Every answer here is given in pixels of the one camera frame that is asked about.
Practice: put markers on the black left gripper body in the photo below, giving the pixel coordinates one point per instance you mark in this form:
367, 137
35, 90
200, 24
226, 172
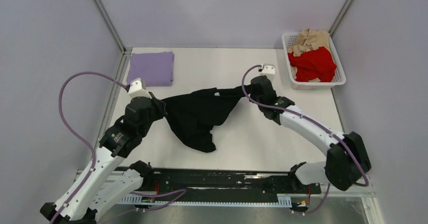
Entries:
157, 113

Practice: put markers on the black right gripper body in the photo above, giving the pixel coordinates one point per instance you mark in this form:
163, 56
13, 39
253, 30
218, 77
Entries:
253, 97

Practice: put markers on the black t shirt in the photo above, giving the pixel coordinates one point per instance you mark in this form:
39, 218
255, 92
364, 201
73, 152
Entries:
192, 116

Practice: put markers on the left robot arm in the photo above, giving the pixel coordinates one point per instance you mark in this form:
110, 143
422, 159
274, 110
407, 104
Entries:
85, 201

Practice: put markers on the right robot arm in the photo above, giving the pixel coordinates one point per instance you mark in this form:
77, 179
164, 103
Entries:
346, 157

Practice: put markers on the folded purple t shirt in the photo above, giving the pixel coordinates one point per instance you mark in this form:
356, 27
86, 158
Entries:
156, 69

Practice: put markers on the red t shirt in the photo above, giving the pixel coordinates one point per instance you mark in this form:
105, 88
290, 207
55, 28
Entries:
313, 66

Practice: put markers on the beige t shirt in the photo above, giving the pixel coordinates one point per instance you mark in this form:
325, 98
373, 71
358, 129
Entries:
309, 40

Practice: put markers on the white plastic basket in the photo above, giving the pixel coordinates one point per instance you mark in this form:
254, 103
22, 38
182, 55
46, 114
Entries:
339, 79

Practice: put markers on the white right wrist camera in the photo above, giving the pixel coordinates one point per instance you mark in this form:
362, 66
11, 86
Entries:
267, 70

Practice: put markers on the left aluminium frame post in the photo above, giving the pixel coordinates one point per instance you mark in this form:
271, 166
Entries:
110, 26

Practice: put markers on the aluminium frame post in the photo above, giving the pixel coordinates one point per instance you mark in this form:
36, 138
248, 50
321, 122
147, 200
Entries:
341, 15
110, 26

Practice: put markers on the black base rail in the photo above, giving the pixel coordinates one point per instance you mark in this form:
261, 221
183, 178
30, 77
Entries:
226, 185

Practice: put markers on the white slotted cable duct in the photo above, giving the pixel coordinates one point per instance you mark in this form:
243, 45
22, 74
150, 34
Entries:
278, 201

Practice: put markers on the right aluminium frame post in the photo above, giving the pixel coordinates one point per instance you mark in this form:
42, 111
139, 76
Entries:
341, 15

